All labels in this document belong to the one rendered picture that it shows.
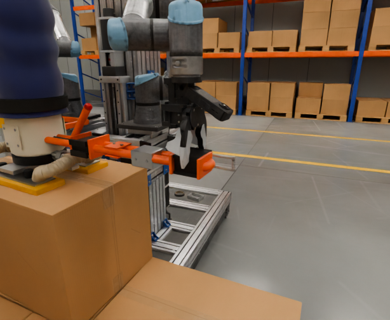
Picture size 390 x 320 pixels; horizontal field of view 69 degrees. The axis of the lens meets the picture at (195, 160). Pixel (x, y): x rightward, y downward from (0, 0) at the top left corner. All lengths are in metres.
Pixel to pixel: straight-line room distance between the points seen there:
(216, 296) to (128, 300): 0.30
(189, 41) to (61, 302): 0.79
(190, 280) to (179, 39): 0.84
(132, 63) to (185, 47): 1.00
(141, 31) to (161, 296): 0.84
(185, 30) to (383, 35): 7.42
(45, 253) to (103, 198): 0.21
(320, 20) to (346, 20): 0.54
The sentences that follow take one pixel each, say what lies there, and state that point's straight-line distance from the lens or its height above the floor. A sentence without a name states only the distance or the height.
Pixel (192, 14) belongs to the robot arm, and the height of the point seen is 1.41.
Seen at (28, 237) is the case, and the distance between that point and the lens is 0.95.
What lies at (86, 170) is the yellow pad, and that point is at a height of 0.96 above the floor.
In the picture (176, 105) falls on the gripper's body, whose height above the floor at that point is 1.22.
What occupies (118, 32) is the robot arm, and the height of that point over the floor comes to 1.38.
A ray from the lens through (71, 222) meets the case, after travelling 0.86.
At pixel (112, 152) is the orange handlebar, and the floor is 1.08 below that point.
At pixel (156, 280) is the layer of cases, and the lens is 1.17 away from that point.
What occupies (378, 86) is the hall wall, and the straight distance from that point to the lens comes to 9.28.
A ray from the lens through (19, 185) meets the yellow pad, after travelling 1.01.
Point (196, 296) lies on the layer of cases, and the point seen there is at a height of 0.54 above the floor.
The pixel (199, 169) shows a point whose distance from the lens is 0.66.
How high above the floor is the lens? 1.31
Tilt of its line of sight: 18 degrees down
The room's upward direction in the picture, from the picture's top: straight up
